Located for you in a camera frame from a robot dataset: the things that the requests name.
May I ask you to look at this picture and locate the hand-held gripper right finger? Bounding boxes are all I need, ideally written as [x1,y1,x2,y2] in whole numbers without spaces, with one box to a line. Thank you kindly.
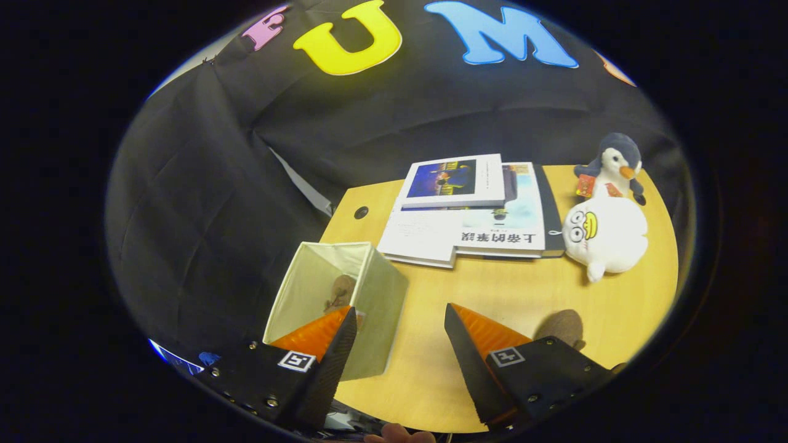
[443,302,618,433]

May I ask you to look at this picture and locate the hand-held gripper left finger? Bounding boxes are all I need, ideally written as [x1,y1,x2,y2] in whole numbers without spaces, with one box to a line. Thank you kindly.
[196,305,359,431]

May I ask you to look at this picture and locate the brown fuzzy shoe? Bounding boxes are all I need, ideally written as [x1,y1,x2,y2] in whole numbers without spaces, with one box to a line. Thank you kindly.
[534,309,587,351]
[324,274,358,314]

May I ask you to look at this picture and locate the green fabric storage box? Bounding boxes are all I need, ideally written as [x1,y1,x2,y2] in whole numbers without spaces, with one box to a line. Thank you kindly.
[263,241,409,382]

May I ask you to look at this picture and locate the white book with text cover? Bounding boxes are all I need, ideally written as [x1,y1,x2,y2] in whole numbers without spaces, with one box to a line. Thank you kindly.
[377,209,468,269]

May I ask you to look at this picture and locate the lit display screen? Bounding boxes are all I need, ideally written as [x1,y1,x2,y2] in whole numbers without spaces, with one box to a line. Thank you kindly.
[148,338,204,377]

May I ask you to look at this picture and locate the large book with sky cover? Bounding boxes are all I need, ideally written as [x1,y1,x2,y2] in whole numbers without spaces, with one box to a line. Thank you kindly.
[456,162,549,258]

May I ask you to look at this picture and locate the dark covered book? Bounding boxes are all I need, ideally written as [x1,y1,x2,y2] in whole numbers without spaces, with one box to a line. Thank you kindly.
[533,164,567,259]

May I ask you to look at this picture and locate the white duck plush toy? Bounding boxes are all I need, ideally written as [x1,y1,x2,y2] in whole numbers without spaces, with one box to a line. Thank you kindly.
[561,196,649,284]

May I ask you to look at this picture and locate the white book with blue picture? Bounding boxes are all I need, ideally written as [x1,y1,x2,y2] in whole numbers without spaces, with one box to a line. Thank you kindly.
[397,154,507,211]

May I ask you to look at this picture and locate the penguin plush toy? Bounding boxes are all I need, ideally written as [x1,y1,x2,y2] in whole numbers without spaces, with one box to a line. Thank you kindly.
[574,132,647,207]

